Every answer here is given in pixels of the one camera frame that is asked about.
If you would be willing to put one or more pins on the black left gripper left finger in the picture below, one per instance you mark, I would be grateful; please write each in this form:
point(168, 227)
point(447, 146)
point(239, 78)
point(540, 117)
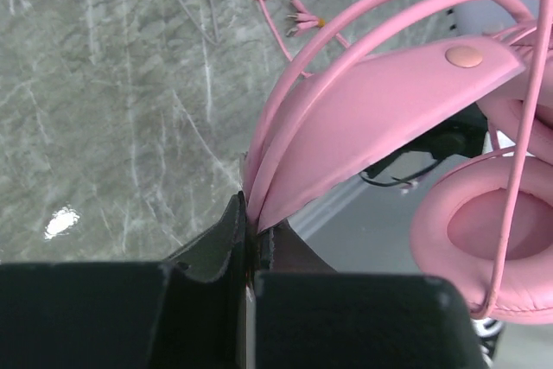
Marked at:
point(178, 312)

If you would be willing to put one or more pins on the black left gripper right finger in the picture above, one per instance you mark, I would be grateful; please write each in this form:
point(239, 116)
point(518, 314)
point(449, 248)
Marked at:
point(309, 315)

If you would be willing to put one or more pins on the pink headphones with cable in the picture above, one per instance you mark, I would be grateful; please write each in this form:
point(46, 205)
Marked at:
point(340, 106)

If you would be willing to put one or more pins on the aluminium front rail frame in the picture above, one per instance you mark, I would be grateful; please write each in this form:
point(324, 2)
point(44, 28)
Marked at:
point(319, 218)

